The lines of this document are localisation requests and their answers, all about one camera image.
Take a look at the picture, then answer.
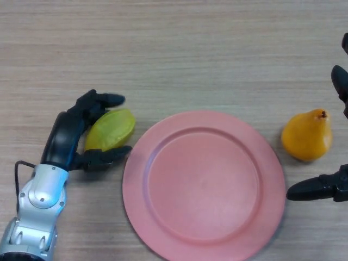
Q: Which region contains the yellow starfruit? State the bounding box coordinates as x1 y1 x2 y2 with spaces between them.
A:
84 108 136 152

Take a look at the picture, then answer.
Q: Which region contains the orange yellow pear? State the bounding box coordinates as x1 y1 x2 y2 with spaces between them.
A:
281 108 333 161

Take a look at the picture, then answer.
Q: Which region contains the pink round plate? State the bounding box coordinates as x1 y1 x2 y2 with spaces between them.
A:
122 110 286 261

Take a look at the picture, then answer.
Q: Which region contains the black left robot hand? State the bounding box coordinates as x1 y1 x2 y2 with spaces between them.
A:
40 89 133 172

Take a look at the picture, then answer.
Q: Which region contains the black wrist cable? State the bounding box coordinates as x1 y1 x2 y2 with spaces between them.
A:
14 160 36 215

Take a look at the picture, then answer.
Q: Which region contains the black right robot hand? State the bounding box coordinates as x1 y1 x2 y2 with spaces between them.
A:
285 33 348 203

